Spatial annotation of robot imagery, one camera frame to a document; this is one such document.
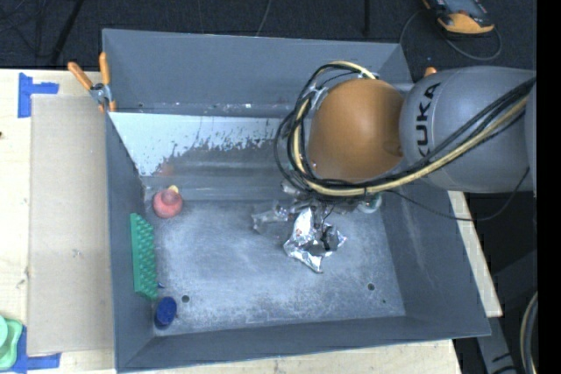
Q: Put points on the red toy fruit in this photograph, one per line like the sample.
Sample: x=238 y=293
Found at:
x=166 y=203

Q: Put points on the grey metal bin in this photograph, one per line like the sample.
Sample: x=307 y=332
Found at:
x=263 y=276

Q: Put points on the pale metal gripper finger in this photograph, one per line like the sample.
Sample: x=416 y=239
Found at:
x=267 y=225
x=275 y=212

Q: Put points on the crumpled silver foil packet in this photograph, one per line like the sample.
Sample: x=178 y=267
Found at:
x=307 y=251

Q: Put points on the pale flat board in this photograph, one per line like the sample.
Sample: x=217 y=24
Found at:
x=66 y=210

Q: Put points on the green studded flat block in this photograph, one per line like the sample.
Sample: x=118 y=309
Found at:
x=144 y=256

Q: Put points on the blue round toy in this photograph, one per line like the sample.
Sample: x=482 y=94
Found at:
x=165 y=311

